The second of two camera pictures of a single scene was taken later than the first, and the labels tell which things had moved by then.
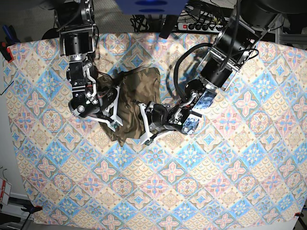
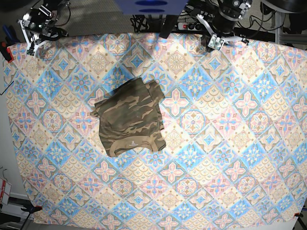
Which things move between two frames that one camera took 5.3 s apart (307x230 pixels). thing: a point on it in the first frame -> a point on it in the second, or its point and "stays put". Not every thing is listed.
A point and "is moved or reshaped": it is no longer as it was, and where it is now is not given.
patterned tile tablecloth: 246,162 stays put
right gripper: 158,114 -> 223,24
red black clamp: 6,51 stays put
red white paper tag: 5,191 stays put
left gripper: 106,97 -> 49,32
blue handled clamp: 11,37 stays put
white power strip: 188,26 stays put
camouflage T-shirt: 135,86 is moved or reshaped
